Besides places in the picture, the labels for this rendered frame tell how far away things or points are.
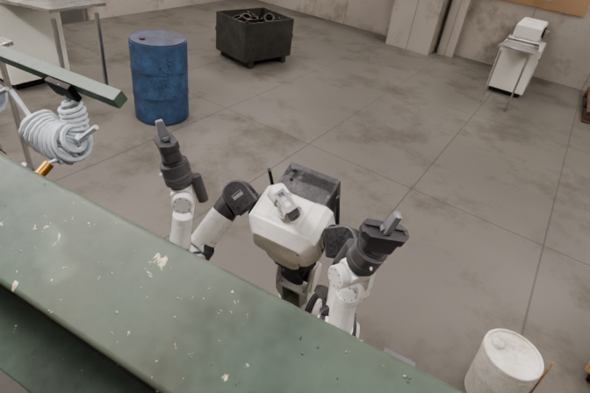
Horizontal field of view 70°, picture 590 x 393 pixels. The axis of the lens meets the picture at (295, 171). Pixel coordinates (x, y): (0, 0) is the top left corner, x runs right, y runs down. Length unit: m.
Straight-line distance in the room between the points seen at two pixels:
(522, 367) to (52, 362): 2.31
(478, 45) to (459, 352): 6.89
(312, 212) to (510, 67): 6.24
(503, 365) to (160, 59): 3.75
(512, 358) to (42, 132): 2.40
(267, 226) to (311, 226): 0.15
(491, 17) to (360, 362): 8.70
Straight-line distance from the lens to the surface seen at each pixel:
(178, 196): 1.33
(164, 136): 1.29
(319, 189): 1.45
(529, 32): 7.26
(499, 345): 2.62
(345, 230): 1.34
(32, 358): 0.68
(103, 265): 0.41
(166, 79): 4.56
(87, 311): 0.40
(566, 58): 8.89
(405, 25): 8.76
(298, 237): 1.37
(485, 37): 8.99
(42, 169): 0.71
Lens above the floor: 2.23
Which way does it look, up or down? 33 degrees down
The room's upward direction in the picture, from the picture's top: 8 degrees clockwise
